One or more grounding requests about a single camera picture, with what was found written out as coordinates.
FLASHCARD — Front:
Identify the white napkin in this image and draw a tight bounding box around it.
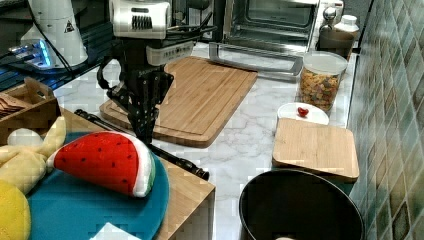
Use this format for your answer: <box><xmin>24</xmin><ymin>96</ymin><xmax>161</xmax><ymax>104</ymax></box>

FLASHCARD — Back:
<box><xmin>89</xmin><ymin>222</ymin><xmax>141</xmax><ymax>240</ymax></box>

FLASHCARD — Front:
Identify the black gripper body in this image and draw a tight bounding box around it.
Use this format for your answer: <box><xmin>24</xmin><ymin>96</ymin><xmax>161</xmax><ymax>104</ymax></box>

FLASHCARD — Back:
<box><xmin>112</xmin><ymin>39</ymin><xmax>174</xmax><ymax>117</ymax></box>

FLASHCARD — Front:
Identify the clear pasta jar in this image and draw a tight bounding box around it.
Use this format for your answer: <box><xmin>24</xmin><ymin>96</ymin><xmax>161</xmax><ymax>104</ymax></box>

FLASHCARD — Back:
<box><xmin>299</xmin><ymin>51</ymin><xmax>348</xmax><ymax>112</ymax></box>

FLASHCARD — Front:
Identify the silver toaster oven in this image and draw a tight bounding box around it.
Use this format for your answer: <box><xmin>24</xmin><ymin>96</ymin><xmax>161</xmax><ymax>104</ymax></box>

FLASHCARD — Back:
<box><xmin>208</xmin><ymin>0</ymin><xmax>321</xmax><ymax>82</ymax></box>

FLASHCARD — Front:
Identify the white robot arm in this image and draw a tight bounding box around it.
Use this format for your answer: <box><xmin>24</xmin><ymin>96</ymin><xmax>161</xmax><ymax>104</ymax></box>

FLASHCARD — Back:
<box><xmin>107</xmin><ymin>0</ymin><xmax>174</xmax><ymax>144</ymax></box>

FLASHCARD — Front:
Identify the watermelon plush toy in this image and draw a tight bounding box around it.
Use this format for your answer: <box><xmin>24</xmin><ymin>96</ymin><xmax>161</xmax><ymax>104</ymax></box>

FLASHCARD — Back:
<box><xmin>47</xmin><ymin>131</ymin><xmax>156</xmax><ymax>198</ymax></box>

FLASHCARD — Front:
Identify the small bamboo board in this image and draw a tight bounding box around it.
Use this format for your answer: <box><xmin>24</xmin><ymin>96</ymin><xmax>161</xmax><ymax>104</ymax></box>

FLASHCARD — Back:
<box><xmin>272</xmin><ymin>118</ymin><xmax>360</xmax><ymax>183</ymax></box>

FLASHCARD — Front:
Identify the black cable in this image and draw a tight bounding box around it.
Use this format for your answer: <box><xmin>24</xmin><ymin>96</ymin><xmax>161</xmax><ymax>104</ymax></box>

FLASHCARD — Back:
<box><xmin>96</xmin><ymin>56</ymin><xmax>116</xmax><ymax>91</ymax></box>

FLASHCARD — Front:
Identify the wooden organizer box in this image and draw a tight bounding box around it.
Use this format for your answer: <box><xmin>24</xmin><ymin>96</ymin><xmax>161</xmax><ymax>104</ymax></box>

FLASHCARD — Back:
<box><xmin>0</xmin><ymin>77</ymin><xmax>61</xmax><ymax>145</ymax></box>

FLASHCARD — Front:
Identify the yellow plush toy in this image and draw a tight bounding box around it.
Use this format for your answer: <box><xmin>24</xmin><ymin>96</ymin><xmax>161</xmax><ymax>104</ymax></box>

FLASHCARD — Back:
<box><xmin>0</xmin><ymin>116</ymin><xmax>66</xmax><ymax>240</ymax></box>

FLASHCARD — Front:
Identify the brown jar white lid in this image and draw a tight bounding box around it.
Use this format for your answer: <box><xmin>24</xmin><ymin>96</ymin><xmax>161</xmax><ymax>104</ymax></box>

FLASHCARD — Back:
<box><xmin>317</xmin><ymin>15</ymin><xmax>359</xmax><ymax>60</ymax></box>

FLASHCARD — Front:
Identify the white round lid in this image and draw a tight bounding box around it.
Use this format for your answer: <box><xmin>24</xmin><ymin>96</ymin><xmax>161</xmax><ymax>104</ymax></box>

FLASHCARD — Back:
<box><xmin>277</xmin><ymin>102</ymin><xmax>329</xmax><ymax>125</ymax></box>

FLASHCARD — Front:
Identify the bamboo cutting board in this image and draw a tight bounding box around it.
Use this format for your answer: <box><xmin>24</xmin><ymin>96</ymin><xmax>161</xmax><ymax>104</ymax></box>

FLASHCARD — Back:
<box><xmin>100</xmin><ymin>57</ymin><xmax>257</xmax><ymax>147</ymax></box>

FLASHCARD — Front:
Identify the teal round plate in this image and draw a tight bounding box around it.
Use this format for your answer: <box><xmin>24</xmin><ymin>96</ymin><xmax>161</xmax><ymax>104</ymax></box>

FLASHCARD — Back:
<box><xmin>29</xmin><ymin>133</ymin><xmax>170</xmax><ymax>240</ymax></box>

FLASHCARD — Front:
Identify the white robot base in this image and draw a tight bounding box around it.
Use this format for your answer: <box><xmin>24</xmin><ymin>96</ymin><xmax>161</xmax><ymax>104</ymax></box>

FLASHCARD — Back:
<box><xmin>9</xmin><ymin>0</ymin><xmax>88</xmax><ymax>70</ymax></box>

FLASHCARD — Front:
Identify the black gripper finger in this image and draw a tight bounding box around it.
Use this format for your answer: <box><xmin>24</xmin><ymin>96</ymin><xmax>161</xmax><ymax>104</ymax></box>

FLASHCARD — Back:
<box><xmin>143</xmin><ymin>102</ymin><xmax>159</xmax><ymax>144</ymax></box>
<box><xmin>107</xmin><ymin>87</ymin><xmax>144</xmax><ymax>140</ymax></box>

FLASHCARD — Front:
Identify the black round pot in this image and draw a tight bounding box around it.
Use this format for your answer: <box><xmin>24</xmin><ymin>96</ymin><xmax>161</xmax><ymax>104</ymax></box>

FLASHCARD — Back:
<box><xmin>239</xmin><ymin>170</ymin><xmax>365</xmax><ymax>240</ymax></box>

